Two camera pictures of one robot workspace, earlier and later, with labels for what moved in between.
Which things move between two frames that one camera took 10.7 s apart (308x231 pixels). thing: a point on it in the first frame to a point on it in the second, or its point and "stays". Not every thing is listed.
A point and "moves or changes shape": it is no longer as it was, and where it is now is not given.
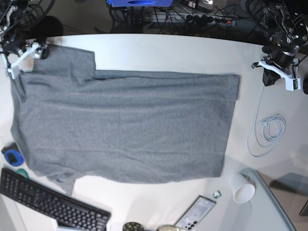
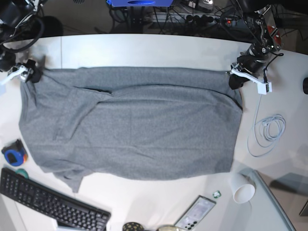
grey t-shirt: [70, 121] moves or changes shape
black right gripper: [276, 56] to [245, 62]
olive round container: [168, 227] stays
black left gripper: [45, 53] to [31, 64]
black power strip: [210, 19] stays
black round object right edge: [305, 85] stays
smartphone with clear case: [195, 214] stays
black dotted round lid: [133, 226] stays
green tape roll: [22, 172] stays
